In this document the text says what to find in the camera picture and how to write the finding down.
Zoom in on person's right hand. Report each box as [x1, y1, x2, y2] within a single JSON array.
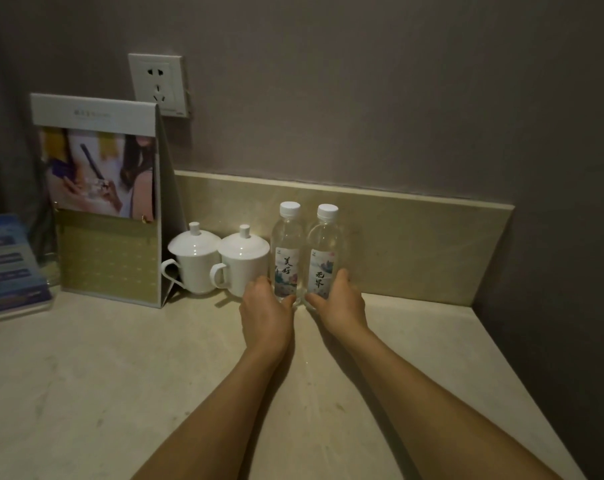
[[304, 269, 370, 341]]

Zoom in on clear acrylic sign holder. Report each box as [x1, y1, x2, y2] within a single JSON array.
[[28, 192, 62, 288]]

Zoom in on white wall power socket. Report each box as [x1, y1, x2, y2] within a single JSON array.
[[127, 53, 191, 118]]

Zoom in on person's right forearm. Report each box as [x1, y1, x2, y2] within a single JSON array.
[[340, 327, 564, 480]]

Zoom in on standing paper display card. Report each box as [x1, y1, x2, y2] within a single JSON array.
[[30, 93, 188, 310]]

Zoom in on person's left forearm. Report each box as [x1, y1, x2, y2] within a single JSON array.
[[131, 343, 296, 480]]

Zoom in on blue printed brochure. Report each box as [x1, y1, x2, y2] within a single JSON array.
[[0, 213, 54, 324]]

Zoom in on white ceramic cup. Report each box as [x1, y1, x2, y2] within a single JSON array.
[[209, 255, 272, 298], [160, 249, 222, 296]]

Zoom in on clear water bottle red-marked label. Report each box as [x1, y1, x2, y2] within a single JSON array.
[[305, 204, 346, 311]]

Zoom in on clear water bottle blue label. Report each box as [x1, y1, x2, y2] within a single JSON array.
[[270, 201, 306, 306]]

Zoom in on person's left hand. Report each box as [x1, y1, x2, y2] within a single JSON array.
[[239, 276, 298, 358]]

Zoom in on white ceramic cup lid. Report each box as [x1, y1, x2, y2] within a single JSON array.
[[219, 224, 271, 261], [168, 222, 222, 259]]

